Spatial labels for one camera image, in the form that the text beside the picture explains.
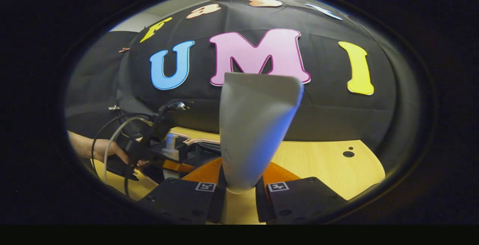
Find black backdrop cloth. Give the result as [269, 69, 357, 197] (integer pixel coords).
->
[64, 0, 419, 152]

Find pink suitcase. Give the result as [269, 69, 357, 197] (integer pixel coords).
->
[142, 130, 222, 183]

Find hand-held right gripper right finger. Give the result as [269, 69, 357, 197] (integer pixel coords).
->
[254, 162, 348, 224]

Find white cable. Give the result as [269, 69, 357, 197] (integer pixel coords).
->
[104, 117, 152, 184]

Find black cable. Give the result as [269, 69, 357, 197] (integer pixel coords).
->
[91, 113, 152, 197]

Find white squeeze tube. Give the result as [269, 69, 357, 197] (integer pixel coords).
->
[219, 72, 305, 195]

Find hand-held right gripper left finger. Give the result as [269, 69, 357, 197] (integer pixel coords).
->
[138, 157, 227, 225]

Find white pump bottle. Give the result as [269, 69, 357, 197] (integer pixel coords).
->
[162, 133, 181, 180]

